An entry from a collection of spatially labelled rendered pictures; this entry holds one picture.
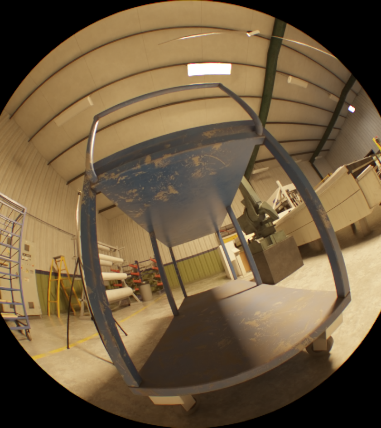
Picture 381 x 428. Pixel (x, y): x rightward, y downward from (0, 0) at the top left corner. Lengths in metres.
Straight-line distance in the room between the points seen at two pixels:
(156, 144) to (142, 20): 5.26
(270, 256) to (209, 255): 6.26
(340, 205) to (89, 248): 2.11
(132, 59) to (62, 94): 2.58
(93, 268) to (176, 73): 5.64
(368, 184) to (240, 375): 1.77
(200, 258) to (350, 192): 7.42
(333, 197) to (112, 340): 2.12
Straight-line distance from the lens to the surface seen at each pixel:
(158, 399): 0.58
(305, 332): 0.48
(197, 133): 0.52
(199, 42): 5.91
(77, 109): 4.50
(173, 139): 0.50
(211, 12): 6.12
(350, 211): 1.94
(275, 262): 2.07
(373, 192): 1.82
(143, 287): 5.32
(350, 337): 0.84
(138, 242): 8.92
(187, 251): 8.10
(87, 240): 0.43
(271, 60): 7.20
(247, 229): 2.33
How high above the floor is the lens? 0.60
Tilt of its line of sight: 22 degrees up
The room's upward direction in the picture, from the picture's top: 20 degrees counter-clockwise
